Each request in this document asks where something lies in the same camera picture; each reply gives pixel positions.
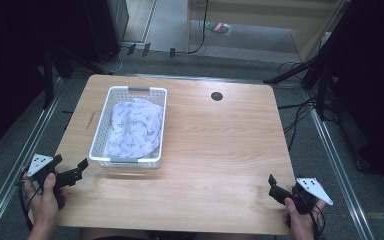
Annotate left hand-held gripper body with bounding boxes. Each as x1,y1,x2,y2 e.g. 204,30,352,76
26,152,83,210

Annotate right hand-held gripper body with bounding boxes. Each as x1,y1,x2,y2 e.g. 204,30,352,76
268,177,334,215

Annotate white plastic basket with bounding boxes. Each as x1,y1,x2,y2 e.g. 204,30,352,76
88,85,168,169

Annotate white blue-printed cloth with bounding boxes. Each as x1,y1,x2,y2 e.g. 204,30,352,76
107,97,164,160

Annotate person's right hand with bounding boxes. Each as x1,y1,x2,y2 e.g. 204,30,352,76
282,197,328,238

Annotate person's left hand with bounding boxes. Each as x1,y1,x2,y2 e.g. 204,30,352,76
21,166,71,234

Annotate black upright stand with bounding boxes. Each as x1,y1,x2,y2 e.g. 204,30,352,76
42,48,56,110

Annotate dark curtain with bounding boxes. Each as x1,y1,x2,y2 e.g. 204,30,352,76
0,0,91,159

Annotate black tripod stand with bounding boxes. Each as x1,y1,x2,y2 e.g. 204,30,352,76
263,0,361,122

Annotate black cabinet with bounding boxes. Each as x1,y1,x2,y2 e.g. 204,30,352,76
82,0,130,65

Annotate colourful packet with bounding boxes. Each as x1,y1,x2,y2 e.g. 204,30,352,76
205,21,234,36

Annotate metal floor rail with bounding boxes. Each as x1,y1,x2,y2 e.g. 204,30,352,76
304,94,378,240
0,75,65,240

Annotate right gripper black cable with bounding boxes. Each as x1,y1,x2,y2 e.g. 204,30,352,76
308,202,327,240

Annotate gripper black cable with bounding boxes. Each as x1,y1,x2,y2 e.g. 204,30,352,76
15,178,43,232
308,202,327,240

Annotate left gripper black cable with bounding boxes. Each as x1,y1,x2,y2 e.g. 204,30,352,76
15,178,43,232

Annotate black floor cables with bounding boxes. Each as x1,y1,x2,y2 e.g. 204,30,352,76
276,60,334,152

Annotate white floor cable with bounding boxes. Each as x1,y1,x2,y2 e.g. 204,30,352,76
98,48,129,75

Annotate black hanging cable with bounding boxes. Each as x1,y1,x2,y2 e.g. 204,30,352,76
185,0,211,55

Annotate light wooden shelf frame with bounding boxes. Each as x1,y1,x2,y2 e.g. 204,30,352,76
186,0,351,63

